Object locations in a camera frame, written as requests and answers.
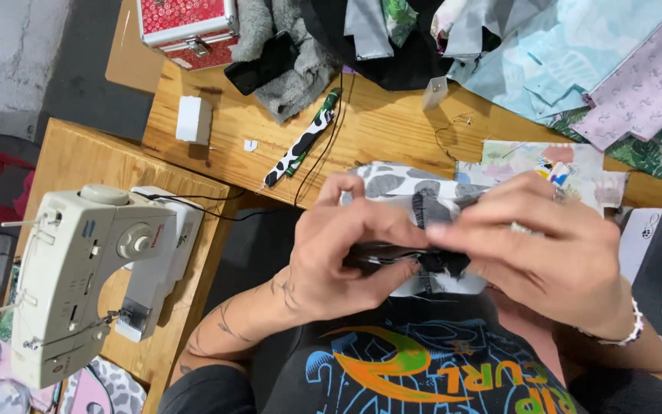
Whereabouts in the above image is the person's right hand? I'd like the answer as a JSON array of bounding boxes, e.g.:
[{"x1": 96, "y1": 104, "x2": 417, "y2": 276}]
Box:
[{"x1": 425, "y1": 171, "x2": 637, "y2": 341}]

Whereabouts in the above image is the person's left hand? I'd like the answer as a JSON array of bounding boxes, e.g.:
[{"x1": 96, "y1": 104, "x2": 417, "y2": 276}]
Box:
[{"x1": 290, "y1": 171, "x2": 431, "y2": 324}]

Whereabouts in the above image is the grey-spotted white fabric piece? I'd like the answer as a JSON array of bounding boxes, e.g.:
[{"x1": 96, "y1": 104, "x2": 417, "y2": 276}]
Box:
[{"x1": 339, "y1": 161, "x2": 539, "y2": 300}]

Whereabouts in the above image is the white paw-print fabric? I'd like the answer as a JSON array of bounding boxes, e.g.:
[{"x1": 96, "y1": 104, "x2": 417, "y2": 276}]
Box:
[{"x1": 617, "y1": 207, "x2": 662, "y2": 284}]

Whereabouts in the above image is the pastel multicolour fabric piece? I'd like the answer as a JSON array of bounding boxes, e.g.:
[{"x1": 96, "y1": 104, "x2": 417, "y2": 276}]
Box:
[{"x1": 455, "y1": 140, "x2": 629, "y2": 216}]

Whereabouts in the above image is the black printed t-shirt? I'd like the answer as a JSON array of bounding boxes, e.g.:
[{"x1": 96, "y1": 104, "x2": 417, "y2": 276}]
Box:
[{"x1": 157, "y1": 293, "x2": 662, "y2": 414}]

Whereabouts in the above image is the loose black thread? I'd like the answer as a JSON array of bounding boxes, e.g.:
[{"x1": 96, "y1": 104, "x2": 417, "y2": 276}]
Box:
[{"x1": 434, "y1": 125, "x2": 459, "y2": 163}]

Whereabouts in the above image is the grey fluffy cloth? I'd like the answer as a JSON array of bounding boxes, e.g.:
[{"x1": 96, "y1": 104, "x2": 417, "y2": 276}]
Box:
[{"x1": 230, "y1": 0, "x2": 340, "y2": 125}]

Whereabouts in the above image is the small white block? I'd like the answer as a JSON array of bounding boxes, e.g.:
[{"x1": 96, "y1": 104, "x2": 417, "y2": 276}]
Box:
[{"x1": 175, "y1": 95, "x2": 213, "y2": 146}]

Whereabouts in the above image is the small clear plastic box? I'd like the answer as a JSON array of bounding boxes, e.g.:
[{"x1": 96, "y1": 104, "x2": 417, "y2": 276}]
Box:
[{"x1": 421, "y1": 75, "x2": 449, "y2": 112}]

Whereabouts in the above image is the heap of printed fabrics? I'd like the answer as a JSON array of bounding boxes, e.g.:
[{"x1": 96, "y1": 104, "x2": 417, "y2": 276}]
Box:
[{"x1": 344, "y1": 0, "x2": 662, "y2": 191}]

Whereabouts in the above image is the black fabric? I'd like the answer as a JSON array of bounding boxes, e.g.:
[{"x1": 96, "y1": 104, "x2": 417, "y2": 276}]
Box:
[{"x1": 298, "y1": 0, "x2": 454, "y2": 93}]

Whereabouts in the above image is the black smartphone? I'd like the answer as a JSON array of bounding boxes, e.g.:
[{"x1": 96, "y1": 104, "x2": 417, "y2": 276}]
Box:
[{"x1": 223, "y1": 30, "x2": 301, "y2": 97}]

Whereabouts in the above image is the white sewing machine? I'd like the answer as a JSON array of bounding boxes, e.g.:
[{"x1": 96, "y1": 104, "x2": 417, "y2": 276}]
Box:
[{"x1": 0, "y1": 184, "x2": 204, "y2": 391}]

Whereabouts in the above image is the pink leopard-print fabric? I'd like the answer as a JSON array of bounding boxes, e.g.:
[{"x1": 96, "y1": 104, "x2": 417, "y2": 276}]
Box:
[{"x1": 58, "y1": 356, "x2": 149, "y2": 414}]

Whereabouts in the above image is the red patterned metal-edged case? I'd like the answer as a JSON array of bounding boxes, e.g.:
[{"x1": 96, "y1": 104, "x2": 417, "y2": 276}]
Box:
[{"x1": 136, "y1": 0, "x2": 241, "y2": 72}]

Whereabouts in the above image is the brown cardboard sheet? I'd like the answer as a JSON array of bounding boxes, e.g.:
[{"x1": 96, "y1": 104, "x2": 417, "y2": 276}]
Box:
[{"x1": 105, "y1": 0, "x2": 166, "y2": 94}]

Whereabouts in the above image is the white bead bracelet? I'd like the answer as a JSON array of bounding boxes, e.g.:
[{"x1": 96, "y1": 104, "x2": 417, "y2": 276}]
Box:
[{"x1": 577, "y1": 296, "x2": 645, "y2": 347}]

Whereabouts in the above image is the cow-print fabric strap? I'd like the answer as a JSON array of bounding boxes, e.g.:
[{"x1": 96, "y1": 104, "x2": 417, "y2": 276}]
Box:
[{"x1": 263, "y1": 107, "x2": 336, "y2": 188}]

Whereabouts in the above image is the green fabric strap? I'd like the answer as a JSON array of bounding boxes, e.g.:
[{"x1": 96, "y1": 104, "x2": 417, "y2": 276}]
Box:
[{"x1": 285, "y1": 87, "x2": 343, "y2": 178}]

